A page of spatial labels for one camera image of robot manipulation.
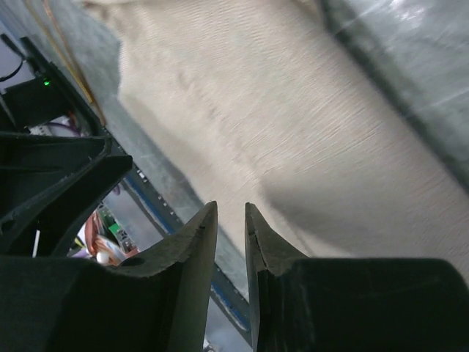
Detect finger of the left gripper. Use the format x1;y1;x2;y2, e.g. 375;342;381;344
1;132;111;222
7;155;133;257

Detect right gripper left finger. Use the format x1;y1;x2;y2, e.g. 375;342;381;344
1;202;218;351

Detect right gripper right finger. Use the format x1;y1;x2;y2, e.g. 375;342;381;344
245;203;468;351

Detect beige cloth napkin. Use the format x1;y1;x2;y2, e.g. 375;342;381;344
84;1;468;275

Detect person's hand in background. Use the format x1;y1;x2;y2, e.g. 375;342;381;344
84;211;139;266

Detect gold spoon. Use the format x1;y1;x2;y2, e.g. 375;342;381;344
23;1;95;105

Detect copper fork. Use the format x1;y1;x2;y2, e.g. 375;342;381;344
42;1;106;126

